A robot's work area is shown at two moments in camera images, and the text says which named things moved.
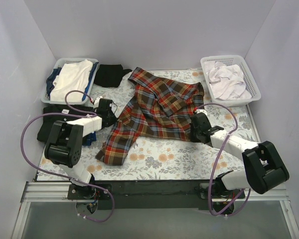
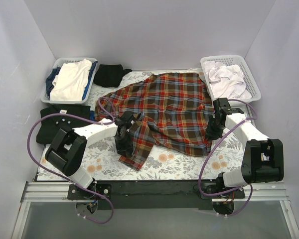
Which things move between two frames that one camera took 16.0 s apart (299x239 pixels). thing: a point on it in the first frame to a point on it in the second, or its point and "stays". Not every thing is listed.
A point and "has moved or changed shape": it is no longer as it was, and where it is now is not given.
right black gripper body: [197, 128] to [212, 130]
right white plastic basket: [250, 84] stays
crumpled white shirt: [226, 82] stays
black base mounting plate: [157, 194] stays
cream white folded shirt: [72, 75] stays
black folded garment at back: [110, 75] stays
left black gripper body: [109, 117] to [124, 144]
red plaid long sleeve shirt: [159, 109] has moved or changed shape
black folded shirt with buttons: [48, 120] stays
